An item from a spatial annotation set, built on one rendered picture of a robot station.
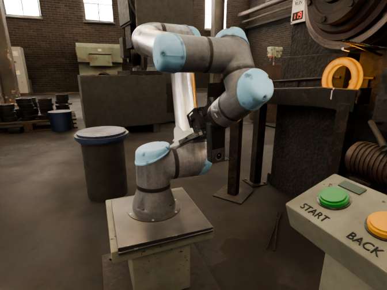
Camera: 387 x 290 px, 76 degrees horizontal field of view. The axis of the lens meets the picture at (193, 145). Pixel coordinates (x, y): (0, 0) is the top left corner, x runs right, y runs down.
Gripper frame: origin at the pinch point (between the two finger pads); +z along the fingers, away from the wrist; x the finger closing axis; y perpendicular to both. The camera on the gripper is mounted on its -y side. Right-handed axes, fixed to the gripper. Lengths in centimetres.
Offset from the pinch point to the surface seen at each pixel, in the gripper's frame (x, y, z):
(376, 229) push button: 6, -25, -49
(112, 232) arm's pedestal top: 26.9, -18.6, 17.4
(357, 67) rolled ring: -77, 15, -18
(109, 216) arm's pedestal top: 25.6, -13.6, 25.4
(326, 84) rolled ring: -79, 16, -2
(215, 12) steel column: -431, 462, 409
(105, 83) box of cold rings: -25, 136, 203
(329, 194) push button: 3.8, -20.7, -43.0
